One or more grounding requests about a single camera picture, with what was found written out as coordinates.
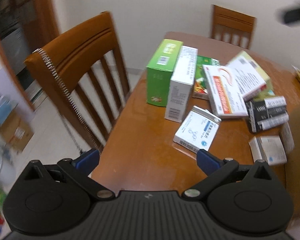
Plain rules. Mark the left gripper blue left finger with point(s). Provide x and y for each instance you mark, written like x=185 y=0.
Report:
x=87 y=161

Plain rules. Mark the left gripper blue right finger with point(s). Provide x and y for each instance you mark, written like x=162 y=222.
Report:
x=207 y=162

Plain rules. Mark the tall white medicine box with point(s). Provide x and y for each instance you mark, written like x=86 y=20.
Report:
x=181 y=84

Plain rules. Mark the green bear medicine box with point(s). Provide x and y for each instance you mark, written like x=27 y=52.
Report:
x=159 y=71

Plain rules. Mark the white blue medicine box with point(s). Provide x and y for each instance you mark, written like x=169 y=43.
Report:
x=198 y=130

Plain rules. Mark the small white box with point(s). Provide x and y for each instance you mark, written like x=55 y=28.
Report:
x=269 y=149

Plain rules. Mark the white orange capsule box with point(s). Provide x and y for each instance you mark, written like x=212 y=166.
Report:
x=224 y=96

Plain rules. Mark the green red medicine box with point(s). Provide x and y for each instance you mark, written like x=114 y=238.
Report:
x=199 y=88

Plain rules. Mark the black LANKE pen box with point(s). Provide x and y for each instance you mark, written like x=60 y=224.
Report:
x=267 y=113

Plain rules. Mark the cardboard box on floor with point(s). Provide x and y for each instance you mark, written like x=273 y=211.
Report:
x=16 y=132

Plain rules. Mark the white yellow-green large box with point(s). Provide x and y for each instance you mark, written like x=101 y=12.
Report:
x=253 y=81

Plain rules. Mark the near wooden chair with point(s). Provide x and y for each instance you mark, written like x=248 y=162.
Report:
x=59 y=65

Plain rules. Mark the wooden chair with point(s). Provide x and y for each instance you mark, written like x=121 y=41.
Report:
x=240 y=27
x=59 y=65

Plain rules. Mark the far wooden chair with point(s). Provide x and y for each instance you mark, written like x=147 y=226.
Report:
x=240 y=27

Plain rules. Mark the dark wooden door frame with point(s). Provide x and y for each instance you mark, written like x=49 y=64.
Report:
x=25 y=25

